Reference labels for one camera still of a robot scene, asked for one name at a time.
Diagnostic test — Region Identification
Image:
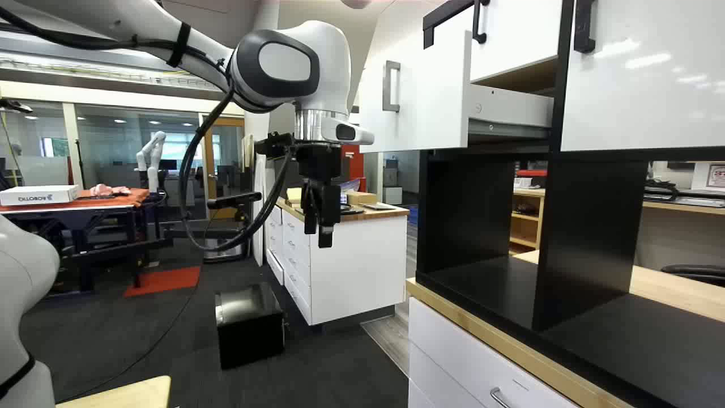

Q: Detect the white base cabinet wooden top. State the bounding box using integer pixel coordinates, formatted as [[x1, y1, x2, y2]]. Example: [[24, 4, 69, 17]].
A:
[[406, 277, 725, 408]]

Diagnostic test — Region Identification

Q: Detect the white drawer with black handle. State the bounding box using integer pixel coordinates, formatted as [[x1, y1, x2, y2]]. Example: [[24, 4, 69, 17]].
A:
[[470, 0, 566, 83]]

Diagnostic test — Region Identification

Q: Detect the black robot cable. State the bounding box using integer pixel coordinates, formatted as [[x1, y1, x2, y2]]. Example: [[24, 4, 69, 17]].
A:
[[0, 4, 296, 255]]

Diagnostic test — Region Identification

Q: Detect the white drawer with silver handle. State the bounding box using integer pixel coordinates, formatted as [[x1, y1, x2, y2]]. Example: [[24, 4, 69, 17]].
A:
[[357, 28, 558, 153]]

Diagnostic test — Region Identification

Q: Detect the light wooden table corner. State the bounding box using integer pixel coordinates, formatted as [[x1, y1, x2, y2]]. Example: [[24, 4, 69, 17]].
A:
[[55, 374, 176, 408]]

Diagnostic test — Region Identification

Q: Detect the black box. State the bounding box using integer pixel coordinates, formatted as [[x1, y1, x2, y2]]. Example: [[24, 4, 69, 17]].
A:
[[213, 280, 289, 372]]

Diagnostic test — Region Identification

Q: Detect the red floor mat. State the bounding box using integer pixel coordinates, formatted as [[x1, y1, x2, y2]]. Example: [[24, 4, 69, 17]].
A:
[[122, 263, 205, 300]]

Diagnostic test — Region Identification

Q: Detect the black shelf cabinet frame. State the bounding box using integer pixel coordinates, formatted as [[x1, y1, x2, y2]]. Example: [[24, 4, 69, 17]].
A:
[[416, 0, 725, 408]]

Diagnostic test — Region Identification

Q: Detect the flat white box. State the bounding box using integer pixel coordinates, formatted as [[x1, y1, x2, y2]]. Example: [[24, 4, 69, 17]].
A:
[[0, 184, 80, 210]]

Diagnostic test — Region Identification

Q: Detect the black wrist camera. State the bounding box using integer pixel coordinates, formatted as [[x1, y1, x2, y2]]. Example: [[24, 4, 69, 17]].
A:
[[255, 132, 300, 158]]

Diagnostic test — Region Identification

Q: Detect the wooden door frame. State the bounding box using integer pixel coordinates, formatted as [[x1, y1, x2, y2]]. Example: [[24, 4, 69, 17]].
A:
[[198, 112, 249, 204]]

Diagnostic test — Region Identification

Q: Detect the white island cabinet wooden top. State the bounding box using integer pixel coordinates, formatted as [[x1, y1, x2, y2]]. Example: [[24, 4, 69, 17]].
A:
[[263, 193, 411, 328]]

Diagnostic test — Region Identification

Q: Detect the white cabinet door black handle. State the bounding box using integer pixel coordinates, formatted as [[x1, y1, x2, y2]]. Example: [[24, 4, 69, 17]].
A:
[[561, 0, 725, 153]]

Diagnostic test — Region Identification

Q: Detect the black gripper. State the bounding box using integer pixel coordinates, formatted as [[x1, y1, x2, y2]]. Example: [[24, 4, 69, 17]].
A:
[[296, 141, 348, 251]]

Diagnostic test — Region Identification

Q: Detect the black metal stand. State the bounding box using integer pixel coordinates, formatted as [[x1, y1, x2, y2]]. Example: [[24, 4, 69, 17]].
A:
[[163, 191, 266, 263]]

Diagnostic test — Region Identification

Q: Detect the wooden counter with clutter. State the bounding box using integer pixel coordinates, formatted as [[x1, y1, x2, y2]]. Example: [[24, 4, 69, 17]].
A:
[[641, 158, 725, 220]]

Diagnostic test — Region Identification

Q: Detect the red topped black table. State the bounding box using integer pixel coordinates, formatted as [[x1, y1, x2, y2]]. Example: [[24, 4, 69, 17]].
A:
[[0, 186, 172, 296]]

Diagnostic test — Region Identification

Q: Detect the wooden shelf unit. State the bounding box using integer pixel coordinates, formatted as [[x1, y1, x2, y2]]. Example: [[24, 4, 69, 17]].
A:
[[507, 186, 548, 254]]

